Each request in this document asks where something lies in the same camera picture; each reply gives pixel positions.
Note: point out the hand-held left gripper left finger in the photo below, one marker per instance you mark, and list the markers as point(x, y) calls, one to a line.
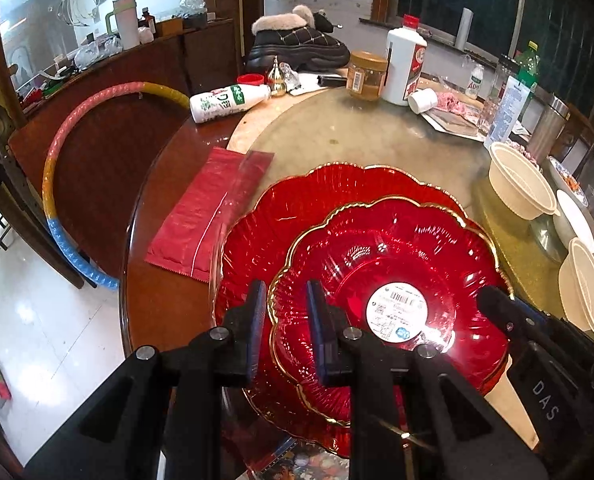
point(257, 332)

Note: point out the white paper roll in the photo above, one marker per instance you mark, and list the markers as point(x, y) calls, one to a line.
point(464, 27)

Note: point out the clear plastic cup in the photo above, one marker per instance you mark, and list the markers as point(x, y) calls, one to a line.
point(593, 196)

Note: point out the cream disposable bowl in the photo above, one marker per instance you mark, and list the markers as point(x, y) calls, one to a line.
point(522, 180)
point(584, 285)

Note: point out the clear plastic bag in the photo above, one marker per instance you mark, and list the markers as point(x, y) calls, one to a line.
point(94, 52)
point(192, 2)

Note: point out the pink yellow blue hula hoop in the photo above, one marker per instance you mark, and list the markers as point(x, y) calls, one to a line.
point(47, 185)

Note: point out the black fur-lined boot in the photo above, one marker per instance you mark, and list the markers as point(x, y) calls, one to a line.
point(297, 42)

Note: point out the large red scalloped plate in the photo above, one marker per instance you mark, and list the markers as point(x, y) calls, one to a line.
point(257, 230)

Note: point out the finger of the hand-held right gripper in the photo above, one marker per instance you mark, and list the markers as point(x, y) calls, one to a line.
point(497, 310)

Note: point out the black lighter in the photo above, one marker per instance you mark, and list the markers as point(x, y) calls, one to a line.
point(331, 80)

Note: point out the blue patterned bowl with food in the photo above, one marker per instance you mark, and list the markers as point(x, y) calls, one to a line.
point(569, 177)

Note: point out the red plastic bag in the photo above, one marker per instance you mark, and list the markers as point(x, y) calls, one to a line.
point(192, 215)

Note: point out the small gold bottle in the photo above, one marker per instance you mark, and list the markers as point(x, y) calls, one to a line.
point(277, 82)

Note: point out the gold round disc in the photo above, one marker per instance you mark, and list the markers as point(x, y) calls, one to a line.
point(512, 260)

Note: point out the clear drinking glass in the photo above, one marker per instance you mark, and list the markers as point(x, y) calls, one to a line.
point(488, 115)

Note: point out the wooden sideboard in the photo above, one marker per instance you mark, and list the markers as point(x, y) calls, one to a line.
point(102, 150)

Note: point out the amber jar with tan lid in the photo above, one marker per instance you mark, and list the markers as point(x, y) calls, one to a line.
point(367, 77)

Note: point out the stainless steel thermos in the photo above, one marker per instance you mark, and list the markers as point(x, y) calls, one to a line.
point(549, 125)

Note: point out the white paper sheet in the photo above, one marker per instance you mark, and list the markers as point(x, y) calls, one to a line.
point(307, 85)

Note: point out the clear water bottle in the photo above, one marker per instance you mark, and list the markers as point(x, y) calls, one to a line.
point(475, 82)

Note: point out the black perforated rack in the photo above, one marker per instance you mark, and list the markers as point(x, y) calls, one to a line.
point(2, 160)

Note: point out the tray of raw meat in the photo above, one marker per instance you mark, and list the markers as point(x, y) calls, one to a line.
point(452, 110)

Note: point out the dark glass bottle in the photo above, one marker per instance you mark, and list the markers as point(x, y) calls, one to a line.
point(149, 20)

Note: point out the white green-print milk bottle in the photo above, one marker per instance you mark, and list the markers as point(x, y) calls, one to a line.
point(222, 102)

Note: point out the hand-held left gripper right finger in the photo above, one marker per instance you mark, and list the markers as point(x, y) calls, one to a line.
point(319, 332)

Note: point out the white liquor bottle red cap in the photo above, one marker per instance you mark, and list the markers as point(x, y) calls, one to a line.
point(402, 65)

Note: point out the small white cup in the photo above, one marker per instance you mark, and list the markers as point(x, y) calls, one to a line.
point(422, 101)

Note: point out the colourful printed packet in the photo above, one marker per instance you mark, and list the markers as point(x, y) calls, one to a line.
point(297, 462)

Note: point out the small red scalloped plate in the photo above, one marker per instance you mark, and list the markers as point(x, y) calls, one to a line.
point(377, 250)

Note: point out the green soda bottle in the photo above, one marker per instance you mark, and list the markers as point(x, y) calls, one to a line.
point(529, 65)

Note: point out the clear jar with black lid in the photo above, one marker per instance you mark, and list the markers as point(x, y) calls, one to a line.
point(504, 70)

